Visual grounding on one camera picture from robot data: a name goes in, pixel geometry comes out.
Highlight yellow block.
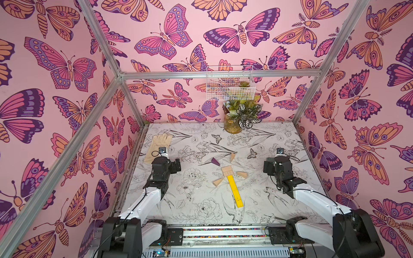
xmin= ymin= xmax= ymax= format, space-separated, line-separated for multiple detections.
xmin=232 ymin=190 xmax=244 ymax=208
xmin=227 ymin=175 xmax=237 ymax=192

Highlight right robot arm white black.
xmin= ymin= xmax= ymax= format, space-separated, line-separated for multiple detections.
xmin=263 ymin=155 xmax=385 ymax=258

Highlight potted plant in amber jar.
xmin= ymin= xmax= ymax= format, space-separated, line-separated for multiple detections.
xmin=223 ymin=100 xmax=262 ymax=134

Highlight beige work glove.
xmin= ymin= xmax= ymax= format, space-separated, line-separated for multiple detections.
xmin=144 ymin=133 xmax=173 ymax=164

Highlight white wire basket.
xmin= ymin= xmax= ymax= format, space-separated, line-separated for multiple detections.
xmin=204 ymin=66 xmax=256 ymax=101

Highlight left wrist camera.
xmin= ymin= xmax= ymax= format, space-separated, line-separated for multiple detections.
xmin=158 ymin=147 xmax=168 ymax=158

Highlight natural wood wedge block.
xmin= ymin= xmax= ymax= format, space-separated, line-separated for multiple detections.
xmin=236 ymin=172 xmax=248 ymax=179

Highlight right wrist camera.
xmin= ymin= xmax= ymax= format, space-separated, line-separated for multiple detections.
xmin=276 ymin=147 xmax=286 ymax=157

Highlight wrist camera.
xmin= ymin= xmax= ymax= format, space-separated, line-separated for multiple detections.
xmin=276 ymin=147 xmax=286 ymax=157
xmin=158 ymin=147 xmax=168 ymax=158

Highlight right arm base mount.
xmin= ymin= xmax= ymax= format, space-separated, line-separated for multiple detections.
xmin=264 ymin=216 xmax=315 ymax=245

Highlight natural wood triangle block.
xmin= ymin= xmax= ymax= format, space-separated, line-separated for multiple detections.
xmin=230 ymin=153 xmax=236 ymax=162

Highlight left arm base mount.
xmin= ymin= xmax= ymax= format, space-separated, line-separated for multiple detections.
xmin=150 ymin=228 xmax=184 ymax=247

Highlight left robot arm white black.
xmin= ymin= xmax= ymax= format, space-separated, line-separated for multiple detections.
xmin=92 ymin=156 xmax=181 ymax=258

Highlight purple triangular block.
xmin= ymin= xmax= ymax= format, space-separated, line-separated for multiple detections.
xmin=211 ymin=158 xmax=220 ymax=167

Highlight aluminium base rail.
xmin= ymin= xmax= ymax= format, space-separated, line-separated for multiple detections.
xmin=141 ymin=224 xmax=335 ymax=258

